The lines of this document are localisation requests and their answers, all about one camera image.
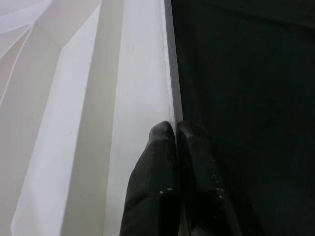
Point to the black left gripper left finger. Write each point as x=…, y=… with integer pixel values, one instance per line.
x=152, y=184

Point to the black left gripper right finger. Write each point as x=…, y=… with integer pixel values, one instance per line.
x=201, y=191

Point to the white plastic table top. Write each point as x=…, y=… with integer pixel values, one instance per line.
x=86, y=110

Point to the black tablecloth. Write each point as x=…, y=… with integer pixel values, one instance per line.
x=246, y=98

